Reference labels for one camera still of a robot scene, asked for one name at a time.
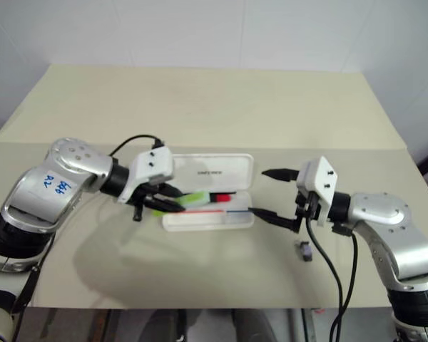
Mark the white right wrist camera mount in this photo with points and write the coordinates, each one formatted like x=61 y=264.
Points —
x=319 y=185

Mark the red and blue pencil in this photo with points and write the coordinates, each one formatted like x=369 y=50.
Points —
x=214 y=212

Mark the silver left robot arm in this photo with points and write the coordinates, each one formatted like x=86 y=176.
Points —
x=39 y=192

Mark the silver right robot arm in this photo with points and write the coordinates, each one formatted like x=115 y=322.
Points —
x=388 y=228

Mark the white plastic pencil case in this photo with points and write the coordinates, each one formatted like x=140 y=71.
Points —
x=214 y=192

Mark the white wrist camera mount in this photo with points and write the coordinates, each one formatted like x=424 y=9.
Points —
x=319 y=185
x=153 y=166

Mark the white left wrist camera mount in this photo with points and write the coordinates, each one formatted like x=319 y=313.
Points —
x=153 y=166

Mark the red marker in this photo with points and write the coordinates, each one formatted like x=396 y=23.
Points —
x=223 y=198

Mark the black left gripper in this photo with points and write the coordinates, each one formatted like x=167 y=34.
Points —
x=145 y=197

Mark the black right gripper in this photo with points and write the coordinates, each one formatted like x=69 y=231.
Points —
x=305 y=210

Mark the green marker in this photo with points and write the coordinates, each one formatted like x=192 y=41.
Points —
x=194 y=199

